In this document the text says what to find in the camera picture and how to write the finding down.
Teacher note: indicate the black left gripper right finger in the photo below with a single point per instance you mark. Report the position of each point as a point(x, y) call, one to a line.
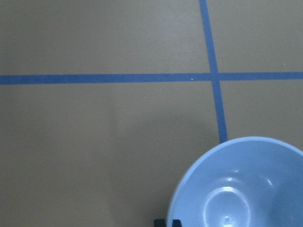
point(176, 223)

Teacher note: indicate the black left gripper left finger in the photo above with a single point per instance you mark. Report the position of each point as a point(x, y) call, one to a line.
point(159, 223)

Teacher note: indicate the blue bowl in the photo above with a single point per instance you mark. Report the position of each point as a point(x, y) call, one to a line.
point(245, 182)

